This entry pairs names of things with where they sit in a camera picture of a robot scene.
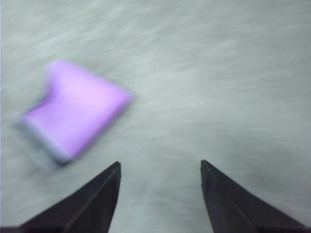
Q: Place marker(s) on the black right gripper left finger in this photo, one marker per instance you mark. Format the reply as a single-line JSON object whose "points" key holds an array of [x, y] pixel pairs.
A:
{"points": [[90, 208]]}

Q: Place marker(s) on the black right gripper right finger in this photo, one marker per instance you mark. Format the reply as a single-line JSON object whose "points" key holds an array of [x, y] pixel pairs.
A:
{"points": [[230, 208]]}

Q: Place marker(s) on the purple towel with grey hem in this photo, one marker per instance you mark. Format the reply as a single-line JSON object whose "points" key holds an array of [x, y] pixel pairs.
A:
{"points": [[77, 109]]}

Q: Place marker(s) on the grey table cloth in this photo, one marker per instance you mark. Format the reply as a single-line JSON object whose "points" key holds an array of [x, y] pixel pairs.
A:
{"points": [[194, 85]]}

